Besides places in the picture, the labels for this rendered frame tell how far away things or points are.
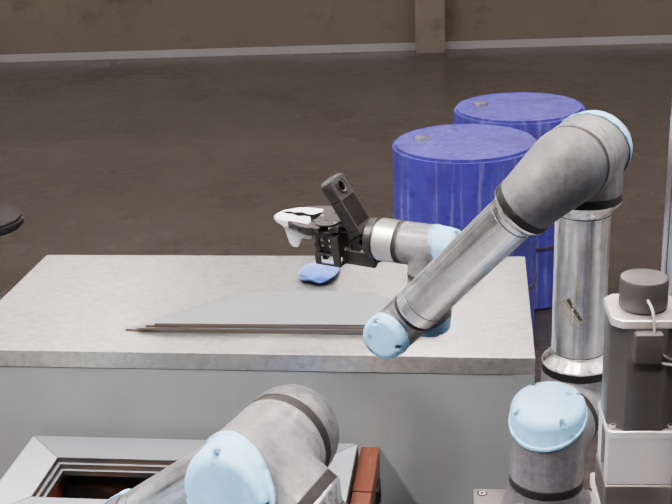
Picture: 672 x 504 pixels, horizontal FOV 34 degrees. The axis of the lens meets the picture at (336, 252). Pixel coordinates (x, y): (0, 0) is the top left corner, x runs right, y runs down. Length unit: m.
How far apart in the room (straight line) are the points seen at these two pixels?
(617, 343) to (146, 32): 10.82
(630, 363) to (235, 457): 0.52
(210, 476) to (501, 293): 1.60
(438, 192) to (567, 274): 2.64
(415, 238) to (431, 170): 2.51
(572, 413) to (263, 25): 10.25
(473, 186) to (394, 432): 2.03
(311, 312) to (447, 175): 1.89
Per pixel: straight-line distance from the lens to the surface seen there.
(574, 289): 1.77
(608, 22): 11.82
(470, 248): 1.67
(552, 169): 1.59
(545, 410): 1.73
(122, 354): 2.50
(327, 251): 1.97
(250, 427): 1.21
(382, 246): 1.89
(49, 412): 2.64
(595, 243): 1.75
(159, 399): 2.53
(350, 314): 2.53
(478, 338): 2.46
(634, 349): 1.40
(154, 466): 2.47
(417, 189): 4.43
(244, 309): 2.59
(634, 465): 1.49
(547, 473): 1.75
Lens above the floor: 2.09
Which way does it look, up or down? 20 degrees down
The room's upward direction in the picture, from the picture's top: 3 degrees counter-clockwise
